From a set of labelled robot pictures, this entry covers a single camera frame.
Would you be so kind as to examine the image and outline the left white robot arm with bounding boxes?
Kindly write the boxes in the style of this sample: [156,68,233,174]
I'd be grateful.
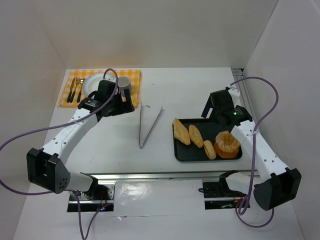
[26,80,135,198]

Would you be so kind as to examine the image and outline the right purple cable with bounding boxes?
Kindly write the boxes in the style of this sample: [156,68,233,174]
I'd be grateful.
[229,76,280,228]

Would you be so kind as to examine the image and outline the aluminium rail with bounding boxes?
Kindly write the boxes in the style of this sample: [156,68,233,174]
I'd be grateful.
[79,170,261,186]
[231,68,258,123]

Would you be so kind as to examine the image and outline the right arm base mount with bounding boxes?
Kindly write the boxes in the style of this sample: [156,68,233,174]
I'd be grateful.
[198,177,246,210]

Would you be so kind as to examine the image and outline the oval bread loaf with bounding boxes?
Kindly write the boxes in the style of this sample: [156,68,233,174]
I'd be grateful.
[188,124,204,148]

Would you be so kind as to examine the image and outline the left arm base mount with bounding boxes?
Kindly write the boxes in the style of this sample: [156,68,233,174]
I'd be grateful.
[67,183,115,213]

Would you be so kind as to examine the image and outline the small round bun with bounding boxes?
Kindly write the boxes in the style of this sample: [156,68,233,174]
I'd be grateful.
[203,140,217,160]

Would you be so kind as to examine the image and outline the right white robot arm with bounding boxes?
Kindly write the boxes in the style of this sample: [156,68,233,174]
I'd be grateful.
[201,87,302,211]

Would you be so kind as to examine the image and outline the white paper plate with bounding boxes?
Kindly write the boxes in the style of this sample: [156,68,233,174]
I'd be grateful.
[82,72,104,97]

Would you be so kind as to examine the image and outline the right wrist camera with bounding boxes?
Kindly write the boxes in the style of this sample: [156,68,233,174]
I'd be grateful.
[226,85,241,107]

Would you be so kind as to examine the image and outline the lavender mug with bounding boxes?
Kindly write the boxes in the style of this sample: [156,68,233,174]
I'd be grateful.
[118,76,131,98]

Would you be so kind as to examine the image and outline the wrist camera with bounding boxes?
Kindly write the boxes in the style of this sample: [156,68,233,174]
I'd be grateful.
[101,77,116,89]
[226,85,241,107]

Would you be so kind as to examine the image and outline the aluminium rail right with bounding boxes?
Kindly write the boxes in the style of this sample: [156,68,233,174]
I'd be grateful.
[231,68,258,123]

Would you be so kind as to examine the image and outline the long bread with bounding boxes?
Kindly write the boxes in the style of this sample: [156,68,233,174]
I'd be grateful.
[172,118,191,146]

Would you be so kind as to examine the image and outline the metal tongs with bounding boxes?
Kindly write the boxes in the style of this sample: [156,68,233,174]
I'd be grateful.
[138,104,163,149]

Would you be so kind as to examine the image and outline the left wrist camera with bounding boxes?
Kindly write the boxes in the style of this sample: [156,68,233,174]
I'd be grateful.
[101,77,116,89]

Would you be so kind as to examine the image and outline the aluminium rail front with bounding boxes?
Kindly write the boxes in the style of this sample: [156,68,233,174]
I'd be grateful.
[79,170,261,186]

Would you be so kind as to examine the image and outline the sugared ring pastry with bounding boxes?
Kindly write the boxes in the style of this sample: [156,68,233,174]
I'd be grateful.
[214,130,241,159]

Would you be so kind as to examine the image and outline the black-handled fork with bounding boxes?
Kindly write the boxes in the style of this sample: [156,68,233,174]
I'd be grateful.
[69,76,81,103]

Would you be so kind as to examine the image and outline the black tray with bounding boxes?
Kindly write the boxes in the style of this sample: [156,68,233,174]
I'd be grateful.
[173,118,243,163]

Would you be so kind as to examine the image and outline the black-handled spoon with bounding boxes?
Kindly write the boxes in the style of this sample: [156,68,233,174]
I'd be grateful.
[76,78,86,103]

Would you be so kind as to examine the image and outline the yellow checkered cloth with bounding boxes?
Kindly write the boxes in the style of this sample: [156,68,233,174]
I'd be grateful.
[58,69,142,108]

